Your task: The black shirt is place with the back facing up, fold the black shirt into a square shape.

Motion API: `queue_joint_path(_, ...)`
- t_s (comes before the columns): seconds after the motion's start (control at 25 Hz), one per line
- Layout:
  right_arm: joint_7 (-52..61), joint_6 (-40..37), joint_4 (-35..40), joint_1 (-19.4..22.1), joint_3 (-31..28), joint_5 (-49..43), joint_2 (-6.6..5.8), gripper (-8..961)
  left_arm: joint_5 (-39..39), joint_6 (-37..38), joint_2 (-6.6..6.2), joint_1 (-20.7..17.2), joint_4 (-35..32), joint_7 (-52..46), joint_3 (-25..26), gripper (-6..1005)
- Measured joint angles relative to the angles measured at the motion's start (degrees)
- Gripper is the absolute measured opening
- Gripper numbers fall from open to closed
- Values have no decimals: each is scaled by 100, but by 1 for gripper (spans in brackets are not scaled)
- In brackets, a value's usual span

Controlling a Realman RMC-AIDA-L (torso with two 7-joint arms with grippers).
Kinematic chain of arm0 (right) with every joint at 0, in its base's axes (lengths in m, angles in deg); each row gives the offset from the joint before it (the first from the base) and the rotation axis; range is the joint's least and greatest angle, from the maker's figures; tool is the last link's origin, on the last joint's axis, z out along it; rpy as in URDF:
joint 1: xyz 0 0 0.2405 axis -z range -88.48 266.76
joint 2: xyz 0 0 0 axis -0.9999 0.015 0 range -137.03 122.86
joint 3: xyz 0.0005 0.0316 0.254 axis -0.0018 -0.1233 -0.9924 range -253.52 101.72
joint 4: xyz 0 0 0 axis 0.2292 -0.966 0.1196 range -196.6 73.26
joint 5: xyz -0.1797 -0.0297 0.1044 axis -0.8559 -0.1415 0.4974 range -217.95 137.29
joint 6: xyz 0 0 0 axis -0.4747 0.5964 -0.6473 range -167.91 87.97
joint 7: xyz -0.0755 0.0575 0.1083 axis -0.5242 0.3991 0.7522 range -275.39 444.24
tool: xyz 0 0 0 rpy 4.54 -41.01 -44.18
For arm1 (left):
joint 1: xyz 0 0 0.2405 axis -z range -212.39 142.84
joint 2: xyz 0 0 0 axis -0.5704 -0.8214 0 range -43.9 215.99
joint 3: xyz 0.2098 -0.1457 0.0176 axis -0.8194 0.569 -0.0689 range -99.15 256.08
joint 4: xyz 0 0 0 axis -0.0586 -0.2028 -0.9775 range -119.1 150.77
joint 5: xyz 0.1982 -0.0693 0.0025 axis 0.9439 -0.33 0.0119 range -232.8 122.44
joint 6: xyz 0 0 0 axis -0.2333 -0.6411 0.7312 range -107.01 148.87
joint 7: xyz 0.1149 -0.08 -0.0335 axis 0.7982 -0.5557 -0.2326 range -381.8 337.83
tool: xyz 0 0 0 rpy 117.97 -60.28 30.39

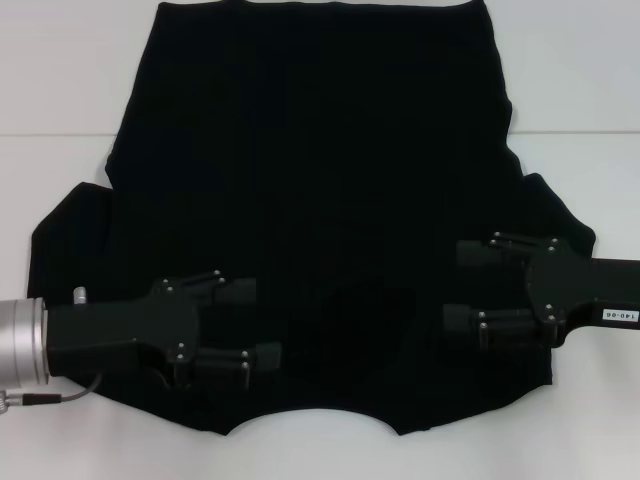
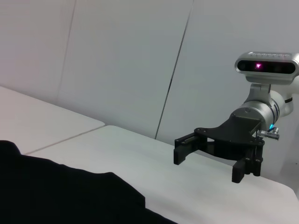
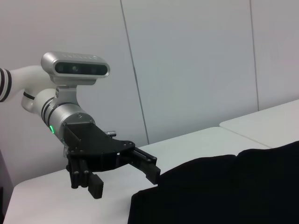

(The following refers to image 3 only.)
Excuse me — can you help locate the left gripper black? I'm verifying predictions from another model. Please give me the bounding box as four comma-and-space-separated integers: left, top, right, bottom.
62, 121, 161, 200

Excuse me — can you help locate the black shirt with white print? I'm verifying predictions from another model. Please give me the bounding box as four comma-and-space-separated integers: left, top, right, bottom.
127, 140, 299, 224

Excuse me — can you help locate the left camera silver mount bracket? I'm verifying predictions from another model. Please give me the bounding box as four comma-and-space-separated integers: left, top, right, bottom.
55, 84, 78, 107

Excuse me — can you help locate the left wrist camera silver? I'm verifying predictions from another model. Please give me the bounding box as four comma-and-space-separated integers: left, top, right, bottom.
41, 51, 111, 86

